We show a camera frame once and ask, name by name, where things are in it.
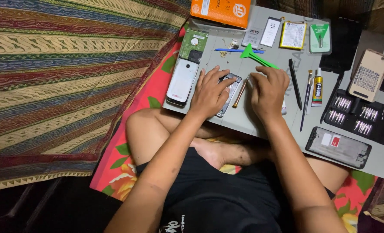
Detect person's left hand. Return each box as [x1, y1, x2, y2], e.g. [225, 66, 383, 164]
[191, 66, 238, 120]

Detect person's right hand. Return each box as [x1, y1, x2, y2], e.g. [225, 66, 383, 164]
[250, 66, 290, 125]

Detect dark phone frame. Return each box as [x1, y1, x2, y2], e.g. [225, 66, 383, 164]
[215, 73, 243, 118]

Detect white smartphone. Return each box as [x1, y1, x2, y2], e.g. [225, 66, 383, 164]
[166, 58, 200, 107]

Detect thin dark brush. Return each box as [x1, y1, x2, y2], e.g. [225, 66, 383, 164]
[299, 69, 313, 132]

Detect grey work mat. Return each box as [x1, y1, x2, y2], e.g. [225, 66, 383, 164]
[162, 5, 384, 181]

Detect green plastic pry tool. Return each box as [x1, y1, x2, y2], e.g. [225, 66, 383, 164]
[239, 43, 280, 70]

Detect yellow label glue tube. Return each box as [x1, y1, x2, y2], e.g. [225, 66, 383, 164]
[311, 67, 324, 107]

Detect blue plastic spudger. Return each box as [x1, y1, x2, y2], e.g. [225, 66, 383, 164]
[214, 48, 265, 54]

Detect green board hard drive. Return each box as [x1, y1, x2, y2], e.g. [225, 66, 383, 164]
[179, 28, 209, 64]

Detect grey labelled battery packet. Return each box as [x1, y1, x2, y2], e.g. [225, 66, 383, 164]
[241, 27, 264, 50]

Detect black tweezers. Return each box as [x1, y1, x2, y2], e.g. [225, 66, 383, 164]
[320, 72, 345, 124]

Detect person's right leg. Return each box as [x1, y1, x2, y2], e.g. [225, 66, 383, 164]
[191, 137, 350, 195]

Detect person's leg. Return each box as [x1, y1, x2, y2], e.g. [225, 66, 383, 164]
[191, 137, 350, 195]
[125, 108, 231, 177]

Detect white phone battery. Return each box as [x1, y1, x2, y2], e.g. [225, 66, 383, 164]
[259, 16, 282, 48]

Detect yellow edged phone battery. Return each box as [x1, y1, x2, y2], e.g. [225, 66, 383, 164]
[279, 21, 308, 50]

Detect person's left leg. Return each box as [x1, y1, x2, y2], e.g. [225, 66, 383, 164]
[125, 108, 231, 177]

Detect set of silver screwdriver bits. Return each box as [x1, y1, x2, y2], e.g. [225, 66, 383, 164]
[327, 95, 384, 136]

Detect green tool packet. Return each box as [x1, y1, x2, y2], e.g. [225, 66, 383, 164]
[309, 23, 332, 54]

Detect black flat device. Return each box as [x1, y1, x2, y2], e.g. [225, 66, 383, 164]
[319, 17, 363, 74]

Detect orange cardboard box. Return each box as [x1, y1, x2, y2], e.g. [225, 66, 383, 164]
[190, 0, 251, 30]

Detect beige phone back cover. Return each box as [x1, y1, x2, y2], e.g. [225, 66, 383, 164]
[348, 48, 384, 103]

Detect black printed clothing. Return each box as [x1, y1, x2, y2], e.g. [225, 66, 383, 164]
[135, 147, 337, 233]

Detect red floral cloth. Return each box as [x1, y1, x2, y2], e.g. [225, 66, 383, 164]
[90, 19, 379, 233]

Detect striped woven cloth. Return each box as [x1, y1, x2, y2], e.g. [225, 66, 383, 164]
[0, 0, 193, 194]

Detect copper handled screwdriver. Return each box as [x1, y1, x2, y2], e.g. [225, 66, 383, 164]
[232, 74, 251, 109]

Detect grey phone middle frame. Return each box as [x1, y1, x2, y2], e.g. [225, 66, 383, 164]
[305, 126, 372, 170]

